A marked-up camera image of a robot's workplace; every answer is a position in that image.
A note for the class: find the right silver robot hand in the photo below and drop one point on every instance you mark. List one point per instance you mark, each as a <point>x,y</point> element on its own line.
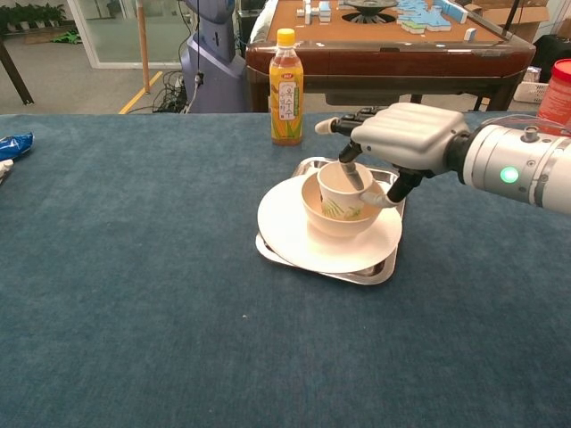
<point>410,134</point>

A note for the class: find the white leaf-print paper cup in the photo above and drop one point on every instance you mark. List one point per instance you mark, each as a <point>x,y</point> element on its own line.
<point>339,198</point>

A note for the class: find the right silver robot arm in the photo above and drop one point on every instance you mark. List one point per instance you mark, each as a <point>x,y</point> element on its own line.
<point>513,160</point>

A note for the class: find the purple robot base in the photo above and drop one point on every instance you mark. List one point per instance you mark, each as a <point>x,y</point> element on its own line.
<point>214,76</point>

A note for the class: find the cream ceramic bowl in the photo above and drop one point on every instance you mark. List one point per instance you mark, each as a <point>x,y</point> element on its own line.
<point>339,228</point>

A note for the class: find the brown mahjong table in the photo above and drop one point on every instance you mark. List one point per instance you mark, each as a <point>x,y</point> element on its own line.
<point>383,62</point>

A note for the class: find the single blue mahjong tile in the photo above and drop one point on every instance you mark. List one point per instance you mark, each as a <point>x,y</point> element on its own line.
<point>470,34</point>

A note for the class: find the white plastic basket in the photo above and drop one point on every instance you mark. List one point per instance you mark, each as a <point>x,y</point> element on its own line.
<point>533,92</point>

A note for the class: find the yellow corn tea bottle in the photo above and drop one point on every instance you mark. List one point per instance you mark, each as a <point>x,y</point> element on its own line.
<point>286,89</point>

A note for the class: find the black mahjong table dial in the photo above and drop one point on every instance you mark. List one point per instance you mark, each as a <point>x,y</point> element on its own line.
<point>370,5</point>

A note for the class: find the stainless steel tray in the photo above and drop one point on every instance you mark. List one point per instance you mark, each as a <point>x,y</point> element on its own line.
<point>379,275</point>

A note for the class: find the red plastic jar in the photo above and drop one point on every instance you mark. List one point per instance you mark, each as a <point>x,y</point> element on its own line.
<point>557,89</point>

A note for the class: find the white round plate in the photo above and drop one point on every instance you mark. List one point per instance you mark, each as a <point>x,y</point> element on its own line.
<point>283,232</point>

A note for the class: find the cardboard box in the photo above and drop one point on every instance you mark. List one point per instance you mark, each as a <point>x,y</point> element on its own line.
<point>522,15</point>

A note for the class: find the black bag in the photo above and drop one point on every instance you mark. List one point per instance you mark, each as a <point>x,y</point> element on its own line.
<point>553,55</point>

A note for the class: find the wooden pole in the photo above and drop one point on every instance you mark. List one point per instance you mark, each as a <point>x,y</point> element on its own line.
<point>143,49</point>

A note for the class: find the blue velvet tablecloth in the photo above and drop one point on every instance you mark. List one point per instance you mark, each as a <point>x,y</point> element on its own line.
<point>134,267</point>

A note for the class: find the green floor object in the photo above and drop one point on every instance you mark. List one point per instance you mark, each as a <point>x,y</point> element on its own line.
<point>67,37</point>

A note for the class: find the row of potted plants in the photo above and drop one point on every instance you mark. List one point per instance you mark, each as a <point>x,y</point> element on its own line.
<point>31,15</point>

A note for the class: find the blue snack bag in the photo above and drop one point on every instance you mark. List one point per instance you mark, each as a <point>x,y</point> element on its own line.
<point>13,146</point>

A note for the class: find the black table leg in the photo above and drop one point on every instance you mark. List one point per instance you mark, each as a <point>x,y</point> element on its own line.
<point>15,76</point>

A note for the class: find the small white object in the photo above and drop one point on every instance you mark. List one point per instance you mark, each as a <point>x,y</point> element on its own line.
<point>4,170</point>

